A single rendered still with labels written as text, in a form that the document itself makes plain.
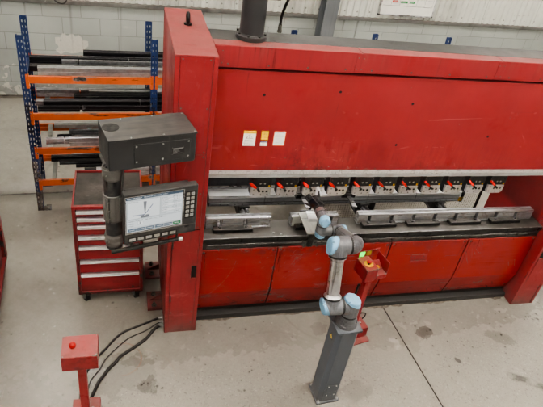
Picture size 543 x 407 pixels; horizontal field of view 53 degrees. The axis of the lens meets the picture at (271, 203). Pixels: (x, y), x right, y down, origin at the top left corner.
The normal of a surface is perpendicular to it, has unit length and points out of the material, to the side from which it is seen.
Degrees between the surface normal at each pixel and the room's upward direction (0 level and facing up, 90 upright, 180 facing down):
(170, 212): 90
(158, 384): 0
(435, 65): 90
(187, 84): 90
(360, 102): 90
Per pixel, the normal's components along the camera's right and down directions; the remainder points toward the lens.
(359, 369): 0.14, -0.80
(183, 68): 0.22, 0.59
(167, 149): 0.45, 0.57
